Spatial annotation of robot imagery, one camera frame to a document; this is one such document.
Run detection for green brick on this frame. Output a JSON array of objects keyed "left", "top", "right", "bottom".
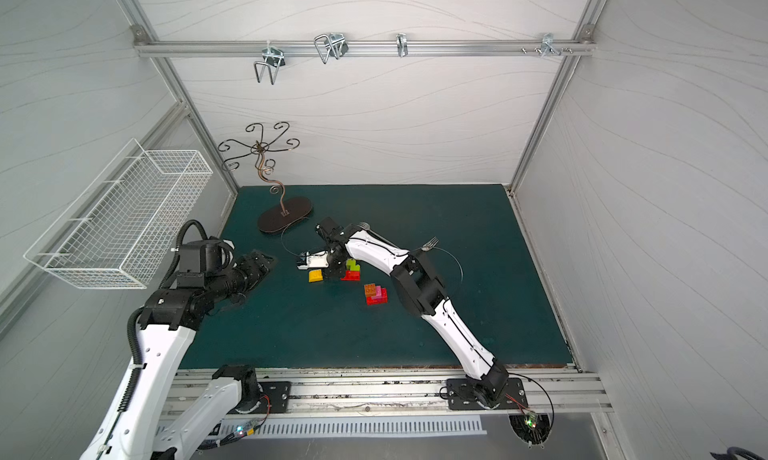
[{"left": 345, "top": 259, "right": 361, "bottom": 272}]

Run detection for small red brick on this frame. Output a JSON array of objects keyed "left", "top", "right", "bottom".
[{"left": 341, "top": 270, "right": 361, "bottom": 281}]

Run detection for yellow curved brick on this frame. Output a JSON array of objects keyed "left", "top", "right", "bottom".
[{"left": 308, "top": 269, "right": 324, "bottom": 283}]

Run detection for long red brick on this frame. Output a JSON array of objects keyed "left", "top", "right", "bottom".
[{"left": 366, "top": 290, "right": 388, "bottom": 305}]

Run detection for orange brick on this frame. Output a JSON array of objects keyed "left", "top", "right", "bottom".
[{"left": 364, "top": 283, "right": 377, "bottom": 297}]

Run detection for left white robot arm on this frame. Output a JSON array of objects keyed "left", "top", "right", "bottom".
[{"left": 81, "top": 238, "right": 276, "bottom": 459}]

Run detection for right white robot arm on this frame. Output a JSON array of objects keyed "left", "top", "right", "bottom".
[{"left": 315, "top": 217, "right": 509, "bottom": 409}]

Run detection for green table mat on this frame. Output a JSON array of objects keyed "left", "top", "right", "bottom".
[{"left": 182, "top": 185, "right": 572, "bottom": 369}]

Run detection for brown metal hook stand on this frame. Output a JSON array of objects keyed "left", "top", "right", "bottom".
[{"left": 217, "top": 121, "right": 313, "bottom": 235}]

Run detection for silver metal fork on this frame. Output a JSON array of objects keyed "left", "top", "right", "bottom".
[{"left": 421, "top": 237, "right": 439, "bottom": 252}]

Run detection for white vent strip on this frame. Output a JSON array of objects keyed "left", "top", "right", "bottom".
[{"left": 245, "top": 415, "right": 487, "bottom": 440}]

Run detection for metal hook clamp left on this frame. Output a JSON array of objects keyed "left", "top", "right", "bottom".
[{"left": 253, "top": 46, "right": 286, "bottom": 85}]

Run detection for metal hook clamp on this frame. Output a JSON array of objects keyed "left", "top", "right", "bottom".
[
  {"left": 253, "top": 46, "right": 286, "bottom": 85},
  {"left": 313, "top": 33, "right": 349, "bottom": 64}
]

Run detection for metal hook clamp centre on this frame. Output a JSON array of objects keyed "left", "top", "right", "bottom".
[{"left": 313, "top": 33, "right": 349, "bottom": 64}]

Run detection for small metal clip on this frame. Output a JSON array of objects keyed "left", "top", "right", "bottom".
[{"left": 395, "top": 33, "right": 408, "bottom": 58}]

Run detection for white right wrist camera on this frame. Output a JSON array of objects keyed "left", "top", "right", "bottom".
[{"left": 296, "top": 251, "right": 329, "bottom": 270}]

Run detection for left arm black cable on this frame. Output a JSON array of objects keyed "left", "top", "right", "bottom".
[{"left": 158, "top": 219, "right": 208, "bottom": 287}]

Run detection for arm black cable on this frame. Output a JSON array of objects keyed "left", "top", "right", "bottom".
[
  {"left": 434, "top": 246, "right": 465, "bottom": 284},
  {"left": 158, "top": 219, "right": 208, "bottom": 287}
]

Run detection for white wire basket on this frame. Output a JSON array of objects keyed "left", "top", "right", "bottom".
[{"left": 23, "top": 139, "right": 213, "bottom": 290}]

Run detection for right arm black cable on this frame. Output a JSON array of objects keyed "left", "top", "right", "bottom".
[{"left": 434, "top": 246, "right": 465, "bottom": 284}]

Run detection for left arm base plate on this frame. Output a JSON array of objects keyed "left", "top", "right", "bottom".
[{"left": 229, "top": 381, "right": 292, "bottom": 415}]

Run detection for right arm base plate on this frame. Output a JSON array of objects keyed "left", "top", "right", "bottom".
[{"left": 438, "top": 378, "right": 529, "bottom": 411}]

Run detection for aluminium crossbar rail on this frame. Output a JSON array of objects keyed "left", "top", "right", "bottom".
[{"left": 134, "top": 37, "right": 597, "bottom": 59}]

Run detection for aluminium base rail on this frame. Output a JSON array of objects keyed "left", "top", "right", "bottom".
[{"left": 161, "top": 367, "right": 614, "bottom": 422}]

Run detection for metal bracket right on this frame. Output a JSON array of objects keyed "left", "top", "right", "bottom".
[{"left": 520, "top": 33, "right": 574, "bottom": 57}]

